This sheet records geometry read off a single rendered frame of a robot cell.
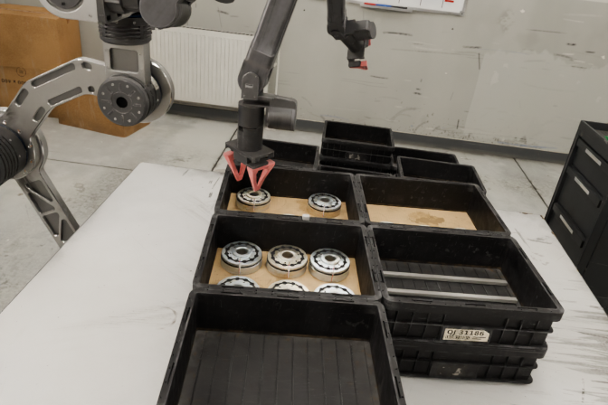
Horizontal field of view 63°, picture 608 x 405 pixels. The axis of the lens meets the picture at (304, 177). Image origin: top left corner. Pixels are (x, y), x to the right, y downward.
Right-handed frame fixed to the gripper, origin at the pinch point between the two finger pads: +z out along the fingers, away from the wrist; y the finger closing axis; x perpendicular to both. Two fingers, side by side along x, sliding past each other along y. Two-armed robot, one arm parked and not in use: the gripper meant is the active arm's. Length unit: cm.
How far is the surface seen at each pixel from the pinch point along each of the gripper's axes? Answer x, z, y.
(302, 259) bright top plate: -10.1, 20.6, -10.7
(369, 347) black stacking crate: -2.3, 23.5, -38.9
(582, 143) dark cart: -189, 28, -25
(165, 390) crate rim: 40, 13, -28
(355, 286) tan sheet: -15.5, 23.5, -24.1
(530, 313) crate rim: -29, 14, -60
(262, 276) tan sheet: -0.1, 23.3, -7.1
